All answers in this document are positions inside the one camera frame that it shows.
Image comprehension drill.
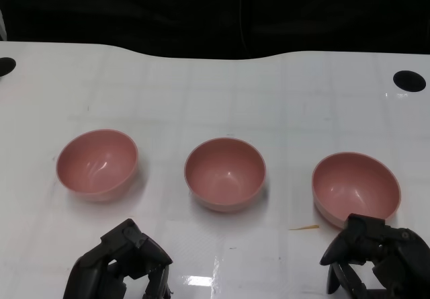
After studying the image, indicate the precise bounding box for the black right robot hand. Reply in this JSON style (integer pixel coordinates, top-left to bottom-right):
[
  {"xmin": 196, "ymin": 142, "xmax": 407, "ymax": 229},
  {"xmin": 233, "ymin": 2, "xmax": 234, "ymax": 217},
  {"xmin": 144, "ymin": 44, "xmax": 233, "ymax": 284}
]
[{"xmin": 319, "ymin": 213, "xmax": 430, "ymax": 299}]

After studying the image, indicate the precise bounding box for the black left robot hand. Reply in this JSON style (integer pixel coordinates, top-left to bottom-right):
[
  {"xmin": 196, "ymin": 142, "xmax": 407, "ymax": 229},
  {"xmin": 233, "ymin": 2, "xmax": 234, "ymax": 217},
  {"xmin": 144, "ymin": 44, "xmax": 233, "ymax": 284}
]
[{"xmin": 62, "ymin": 218, "xmax": 174, "ymax": 299}]

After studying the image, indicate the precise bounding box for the pink plastic bowl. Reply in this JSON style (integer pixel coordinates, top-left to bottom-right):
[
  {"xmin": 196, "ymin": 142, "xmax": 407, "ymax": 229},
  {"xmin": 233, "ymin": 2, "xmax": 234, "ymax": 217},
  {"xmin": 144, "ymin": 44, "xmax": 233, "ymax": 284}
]
[
  {"xmin": 183, "ymin": 137, "xmax": 267, "ymax": 212},
  {"xmin": 55, "ymin": 128, "xmax": 139, "ymax": 203},
  {"xmin": 311, "ymin": 151, "xmax": 402, "ymax": 230}
]

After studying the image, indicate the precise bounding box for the black backdrop cloth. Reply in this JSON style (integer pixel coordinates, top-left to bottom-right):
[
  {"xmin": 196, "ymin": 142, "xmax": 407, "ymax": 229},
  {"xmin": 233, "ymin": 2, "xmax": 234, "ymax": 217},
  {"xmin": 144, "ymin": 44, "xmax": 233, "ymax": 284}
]
[{"xmin": 0, "ymin": 0, "xmax": 430, "ymax": 60}]

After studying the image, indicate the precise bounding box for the black round cable grommet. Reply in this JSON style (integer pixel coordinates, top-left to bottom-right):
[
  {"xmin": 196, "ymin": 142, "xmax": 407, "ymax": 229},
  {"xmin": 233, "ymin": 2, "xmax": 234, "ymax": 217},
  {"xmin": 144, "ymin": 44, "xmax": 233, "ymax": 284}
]
[
  {"xmin": 0, "ymin": 57, "xmax": 17, "ymax": 77},
  {"xmin": 392, "ymin": 70, "xmax": 427, "ymax": 93}
]

